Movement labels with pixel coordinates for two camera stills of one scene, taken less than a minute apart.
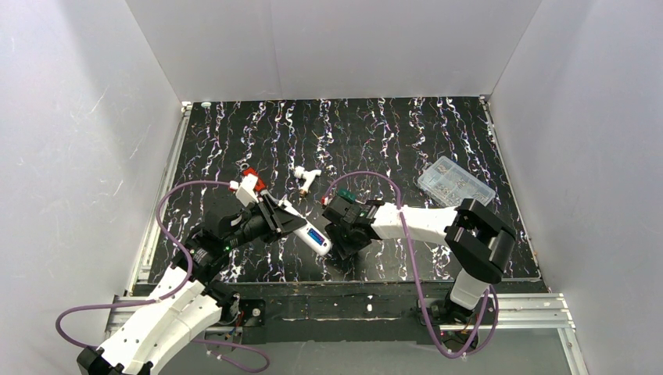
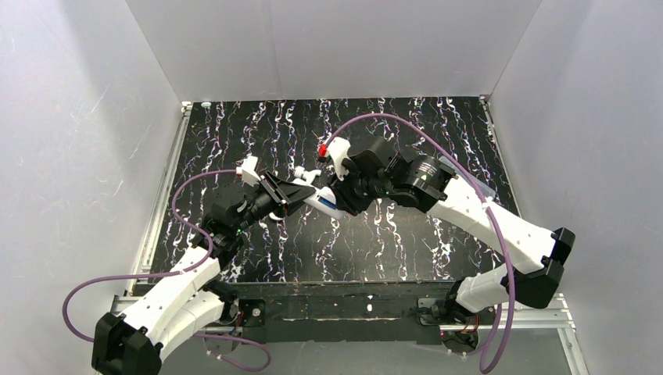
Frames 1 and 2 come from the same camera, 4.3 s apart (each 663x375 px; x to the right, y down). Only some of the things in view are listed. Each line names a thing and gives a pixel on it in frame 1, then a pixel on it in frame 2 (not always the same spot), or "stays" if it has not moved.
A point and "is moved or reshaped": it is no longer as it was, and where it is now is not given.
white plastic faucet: x=300 y=172 stays
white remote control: x=310 y=235 -> x=323 y=200
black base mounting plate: x=349 y=312 stays
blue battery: x=317 y=237 is moved or reshaped
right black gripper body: x=343 y=227 -> x=344 y=191
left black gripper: x=272 y=219 -> x=274 y=191
